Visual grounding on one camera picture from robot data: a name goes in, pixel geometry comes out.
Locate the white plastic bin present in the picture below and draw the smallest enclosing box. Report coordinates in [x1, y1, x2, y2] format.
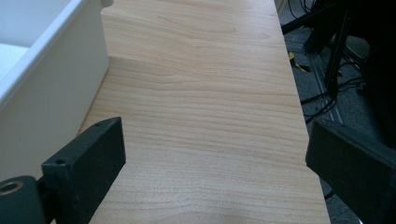
[0, 0, 115, 182]

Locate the yellow and black tool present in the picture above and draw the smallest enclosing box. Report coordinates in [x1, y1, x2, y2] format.
[288, 50, 311, 73]

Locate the black metal stand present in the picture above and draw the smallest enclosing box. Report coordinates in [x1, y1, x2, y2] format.
[281, 0, 396, 97]

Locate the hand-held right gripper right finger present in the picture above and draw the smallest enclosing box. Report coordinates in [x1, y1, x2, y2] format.
[304, 118, 396, 224]

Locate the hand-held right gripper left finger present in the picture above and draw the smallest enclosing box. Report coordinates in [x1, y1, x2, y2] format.
[41, 116, 127, 224]

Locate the black floor cable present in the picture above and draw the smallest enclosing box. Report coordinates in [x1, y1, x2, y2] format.
[300, 76, 367, 124]

